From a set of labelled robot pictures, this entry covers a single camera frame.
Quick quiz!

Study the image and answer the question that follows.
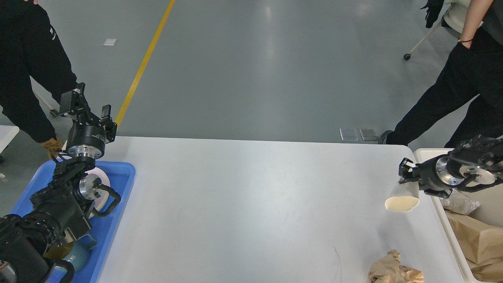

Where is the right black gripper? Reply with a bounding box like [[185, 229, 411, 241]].
[[398, 156, 464, 198]]

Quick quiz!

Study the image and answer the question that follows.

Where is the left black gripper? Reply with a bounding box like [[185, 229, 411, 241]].
[[58, 83, 118, 159]]

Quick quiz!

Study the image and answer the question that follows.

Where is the paper cup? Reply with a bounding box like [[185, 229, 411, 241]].
[[384, 179, 420, 213]]

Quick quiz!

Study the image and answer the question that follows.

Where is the aluminium foil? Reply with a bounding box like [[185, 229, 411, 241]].
[[440, 189, 481, 215]]

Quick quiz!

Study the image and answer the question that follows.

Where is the pink plate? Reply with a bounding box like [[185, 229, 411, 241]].
[[86, 167, 111, 211]]

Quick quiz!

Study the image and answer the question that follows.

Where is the brown paper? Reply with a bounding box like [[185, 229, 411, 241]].
[[368, 249, 425, 283]]

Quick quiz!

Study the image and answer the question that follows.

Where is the dark green mug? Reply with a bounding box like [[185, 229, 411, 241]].
[[44, 233, 98, 272]]

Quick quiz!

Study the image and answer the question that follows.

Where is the large brown paper bag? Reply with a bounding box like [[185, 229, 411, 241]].
[[466, 258, 503, 283]]

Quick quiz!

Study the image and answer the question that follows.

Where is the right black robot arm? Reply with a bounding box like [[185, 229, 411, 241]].
[[398, 136, 503, 198]]

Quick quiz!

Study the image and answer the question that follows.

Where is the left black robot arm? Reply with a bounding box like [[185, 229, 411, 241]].
[[0, 83, 121, 283]]

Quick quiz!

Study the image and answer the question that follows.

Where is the white plastic bin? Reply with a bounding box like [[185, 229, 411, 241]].
[[414, 148, 503, 283]]

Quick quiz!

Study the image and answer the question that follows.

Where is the blue plastic tray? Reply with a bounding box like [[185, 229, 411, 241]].
[[11, 161, 136, 283]]

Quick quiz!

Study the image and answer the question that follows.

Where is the white side table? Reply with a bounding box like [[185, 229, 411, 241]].
[[0, 125, 20, 153]]

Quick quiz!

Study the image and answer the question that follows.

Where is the person in black left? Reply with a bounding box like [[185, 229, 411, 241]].
[[0, 0, 77, 159]]

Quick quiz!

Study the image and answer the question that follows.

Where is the person in black walking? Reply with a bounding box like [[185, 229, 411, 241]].
[[379, 0, 503, 147]]

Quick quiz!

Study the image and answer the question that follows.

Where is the white office chair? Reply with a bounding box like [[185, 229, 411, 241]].
[[403, 0, 471, 61]]

